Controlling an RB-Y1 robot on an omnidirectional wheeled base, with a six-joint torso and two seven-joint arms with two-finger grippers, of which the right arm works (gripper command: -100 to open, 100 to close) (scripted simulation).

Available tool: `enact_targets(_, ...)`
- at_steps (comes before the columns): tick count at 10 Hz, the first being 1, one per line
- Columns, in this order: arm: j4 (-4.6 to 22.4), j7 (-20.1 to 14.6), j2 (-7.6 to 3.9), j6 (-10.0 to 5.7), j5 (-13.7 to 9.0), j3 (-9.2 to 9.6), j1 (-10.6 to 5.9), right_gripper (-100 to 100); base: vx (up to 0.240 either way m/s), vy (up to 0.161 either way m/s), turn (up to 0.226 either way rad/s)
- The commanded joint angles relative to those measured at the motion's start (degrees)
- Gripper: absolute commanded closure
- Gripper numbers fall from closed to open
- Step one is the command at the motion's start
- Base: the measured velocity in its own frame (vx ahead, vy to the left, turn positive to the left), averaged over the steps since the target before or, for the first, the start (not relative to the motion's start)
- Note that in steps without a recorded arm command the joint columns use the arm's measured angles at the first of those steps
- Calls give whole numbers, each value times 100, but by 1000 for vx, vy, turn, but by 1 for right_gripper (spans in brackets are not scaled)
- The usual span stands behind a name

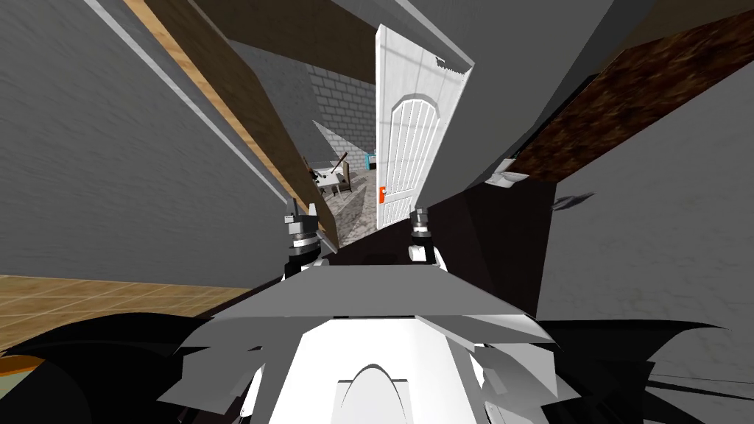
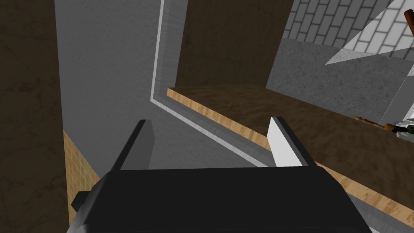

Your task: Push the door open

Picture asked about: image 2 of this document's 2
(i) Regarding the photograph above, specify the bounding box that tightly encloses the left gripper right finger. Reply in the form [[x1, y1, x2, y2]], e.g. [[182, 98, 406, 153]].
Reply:
[[266, 116, 317, 167]]

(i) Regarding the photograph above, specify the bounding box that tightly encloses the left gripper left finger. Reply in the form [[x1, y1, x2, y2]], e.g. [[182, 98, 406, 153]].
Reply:
[[110, 119, 156, 172]]

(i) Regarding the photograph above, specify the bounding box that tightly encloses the brown wooden handle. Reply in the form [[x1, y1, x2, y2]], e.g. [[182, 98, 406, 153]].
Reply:
[[404, 9, 414, 37]]

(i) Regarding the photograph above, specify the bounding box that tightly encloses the wooden rolling pin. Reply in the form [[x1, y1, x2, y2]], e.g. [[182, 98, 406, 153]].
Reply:
[[354, 116, 395, 132]]

